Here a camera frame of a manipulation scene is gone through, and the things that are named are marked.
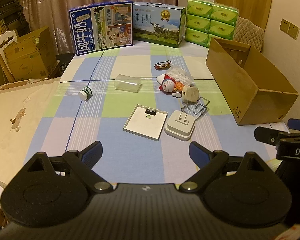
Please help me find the white power adapter plug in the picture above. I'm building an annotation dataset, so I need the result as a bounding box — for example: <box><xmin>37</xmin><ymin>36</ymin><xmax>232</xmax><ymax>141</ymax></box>
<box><xmin>164</xmin><ymin>110</ymin><xmax>195</xmax><ymax>141</ymax></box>

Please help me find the metal wire rack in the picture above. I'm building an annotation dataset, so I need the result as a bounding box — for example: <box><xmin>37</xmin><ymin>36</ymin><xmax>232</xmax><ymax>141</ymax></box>
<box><xmin>180</xmin><ymin>97</ymin><xmax>210</xmax><ymax>121</ymax></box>

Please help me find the white green pill bottle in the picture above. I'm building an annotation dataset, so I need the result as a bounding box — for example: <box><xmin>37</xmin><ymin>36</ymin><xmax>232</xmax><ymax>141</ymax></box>
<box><xmin>78</xmin><ymin>86</ymin><xmax>92</xmax><ymax>101</ymax></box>

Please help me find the beige round plug adapter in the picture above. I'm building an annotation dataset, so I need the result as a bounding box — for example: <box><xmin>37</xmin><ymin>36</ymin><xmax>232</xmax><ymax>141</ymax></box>
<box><xmin>182</xmin><ymin>86</ymin><xmax>199</xmax><ymax>103</ymax></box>

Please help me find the Doraemon toy figure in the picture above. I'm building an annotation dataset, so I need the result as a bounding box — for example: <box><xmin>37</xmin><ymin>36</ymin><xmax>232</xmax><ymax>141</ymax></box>
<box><xmin>157</xmin><ymin>74</ymin><xmax>184</xmax><ymax>98</ymax></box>

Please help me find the clear plastic packet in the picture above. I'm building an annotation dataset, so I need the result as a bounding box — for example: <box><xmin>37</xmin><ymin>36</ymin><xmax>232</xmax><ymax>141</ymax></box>
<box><xmin>166</xmin><ymin>66</ymin><xmax>194</xmax><ymax>86</ymax></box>

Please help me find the brown cardboard box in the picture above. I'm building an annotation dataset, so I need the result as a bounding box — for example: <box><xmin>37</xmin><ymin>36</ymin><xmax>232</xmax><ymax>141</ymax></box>
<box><xmin>206</xmin><ymin>38</ymin><xmax>299</xmax><ymax>126</ymax></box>

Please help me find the white square flat panel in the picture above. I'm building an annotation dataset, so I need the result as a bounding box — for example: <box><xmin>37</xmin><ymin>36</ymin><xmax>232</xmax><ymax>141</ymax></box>
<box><xmin>123</xmin><ymin>105</ymin><xmax>168</xmax><ymax>141</ymax></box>

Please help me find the cream embroidered blanket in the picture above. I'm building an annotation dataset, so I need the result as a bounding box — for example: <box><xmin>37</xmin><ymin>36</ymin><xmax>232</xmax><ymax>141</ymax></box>
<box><xmin>0</xmin><ymin>78</ymin><xmax>60</xmax><ymax>184</ymax></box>

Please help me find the checkered bed sheet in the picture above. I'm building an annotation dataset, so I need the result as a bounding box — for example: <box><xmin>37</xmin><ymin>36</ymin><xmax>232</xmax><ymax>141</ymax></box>
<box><xmin>27</xmin><ymin>42</ymin><xmax>275</xmax><ymax>184</ymax></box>

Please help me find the clear plastic cup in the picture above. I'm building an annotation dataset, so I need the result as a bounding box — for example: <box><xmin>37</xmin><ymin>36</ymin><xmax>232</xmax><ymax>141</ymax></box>
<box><xmin>114</xmin><ymin>74</ymin><xmax>141</xmax><ymax>93</ymax></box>

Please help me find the beige quilted cushion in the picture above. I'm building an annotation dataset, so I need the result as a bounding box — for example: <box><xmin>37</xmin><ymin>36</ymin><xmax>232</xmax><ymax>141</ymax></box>
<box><xmin>233</xmin><ymin>17</ymin><xmax>264</xmax><ymax>51</ymax></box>

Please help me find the open cardboard carton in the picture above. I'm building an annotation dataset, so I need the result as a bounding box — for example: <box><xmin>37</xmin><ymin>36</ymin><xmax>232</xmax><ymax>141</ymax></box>
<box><xmin>5</xmin><ymin>26</ymin><xmax>57</xmax><ymax>81</ymax></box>

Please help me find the green tissue pack bundle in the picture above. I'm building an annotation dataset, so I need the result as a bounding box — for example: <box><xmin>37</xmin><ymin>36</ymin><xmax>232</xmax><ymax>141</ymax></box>
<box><xmin>185</xmin><ymin>0</ymin><xmax>239</xmax><ymax>48</ymax></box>

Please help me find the blue milk carton box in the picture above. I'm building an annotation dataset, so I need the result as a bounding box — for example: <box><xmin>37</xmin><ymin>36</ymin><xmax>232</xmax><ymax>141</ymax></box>
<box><xmin>68</xmin><ymin>0</ymin><xmax>133</xmax><ymax>56</ymax></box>

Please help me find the white wooden chair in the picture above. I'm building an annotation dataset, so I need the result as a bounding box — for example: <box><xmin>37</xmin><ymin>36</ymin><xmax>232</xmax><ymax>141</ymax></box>
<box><xmin>0</xmin><ymin>29</ymin><xmax>18</xmax><ymax>83</ymax></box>

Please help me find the cow picture milk box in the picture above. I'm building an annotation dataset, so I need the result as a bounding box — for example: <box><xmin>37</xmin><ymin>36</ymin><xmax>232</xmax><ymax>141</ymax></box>
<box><xmin>133</xmin><ymin>2</ymin><xmax>186</xmax><ymax>48</ymax></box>

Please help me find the black folding ladder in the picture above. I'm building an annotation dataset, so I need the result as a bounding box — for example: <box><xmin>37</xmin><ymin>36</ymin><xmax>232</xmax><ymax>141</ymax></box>
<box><xmin>0</xmin><ymin>0</ymin><xmax>31</xmax><ymax>36</ymax></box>

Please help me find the double wall socket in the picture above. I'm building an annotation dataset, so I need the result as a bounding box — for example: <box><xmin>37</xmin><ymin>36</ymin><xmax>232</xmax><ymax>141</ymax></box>
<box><xmin>280</xmin><ymin>19</ymin><xmax>300</xmax><ymax>40</ymax></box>

